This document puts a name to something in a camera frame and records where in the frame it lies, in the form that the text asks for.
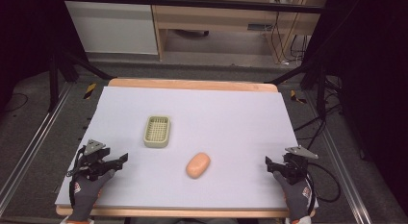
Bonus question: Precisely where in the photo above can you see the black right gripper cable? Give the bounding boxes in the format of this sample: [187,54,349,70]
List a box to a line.
[305,161,342,205]

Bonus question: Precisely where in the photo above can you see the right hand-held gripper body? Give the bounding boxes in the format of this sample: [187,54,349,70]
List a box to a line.
[282,145,319,186]

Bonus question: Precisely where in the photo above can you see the black metal frame bar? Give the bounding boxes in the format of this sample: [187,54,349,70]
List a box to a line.
[60,0,325,14]

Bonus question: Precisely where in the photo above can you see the cables under desk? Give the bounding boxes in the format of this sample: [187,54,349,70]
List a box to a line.
[269,11,310,65]

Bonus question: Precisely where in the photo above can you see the yellow black tape marker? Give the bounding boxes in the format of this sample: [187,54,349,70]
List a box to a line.
[83,82,97,100]
[290,89,308,105]

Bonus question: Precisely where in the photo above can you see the white table mat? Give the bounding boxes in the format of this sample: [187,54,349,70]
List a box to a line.
[55,86,319,211]

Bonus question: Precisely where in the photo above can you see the wooden desk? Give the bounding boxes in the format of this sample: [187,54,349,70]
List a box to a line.
[149,0,325,63]

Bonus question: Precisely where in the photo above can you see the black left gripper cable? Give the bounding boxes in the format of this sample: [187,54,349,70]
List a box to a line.
[65,146,87,179]

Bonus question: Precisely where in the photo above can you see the thin black floor cable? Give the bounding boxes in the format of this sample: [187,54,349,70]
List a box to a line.
[0,92,30,115]

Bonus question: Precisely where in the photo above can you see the metal floor rail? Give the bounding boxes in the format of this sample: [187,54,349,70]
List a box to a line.
[0,82,74,216]
[303,90,368,224]

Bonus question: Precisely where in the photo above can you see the orange soap bar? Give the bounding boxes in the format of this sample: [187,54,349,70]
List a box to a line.
[185,152,212,180]

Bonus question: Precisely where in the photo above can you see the black floor cables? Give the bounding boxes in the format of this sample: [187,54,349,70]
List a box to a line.
[293,75,344,150]

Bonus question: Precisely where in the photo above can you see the black metal stand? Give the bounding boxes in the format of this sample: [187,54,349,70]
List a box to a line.
[47,46,114,113]
[264,56,342,120]

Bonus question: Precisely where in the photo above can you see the white cabinet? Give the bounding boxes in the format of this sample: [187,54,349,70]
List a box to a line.
[64,0,160,56]

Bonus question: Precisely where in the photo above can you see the green slotted soap dish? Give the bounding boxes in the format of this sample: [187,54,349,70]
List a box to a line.
[142,114,172,149]

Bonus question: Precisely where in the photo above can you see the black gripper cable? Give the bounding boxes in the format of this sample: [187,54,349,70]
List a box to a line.
[65,146,87,179]
[305,161,342,205]

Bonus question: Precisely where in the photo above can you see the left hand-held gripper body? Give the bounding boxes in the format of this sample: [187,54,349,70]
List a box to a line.
[76,138,112,182]

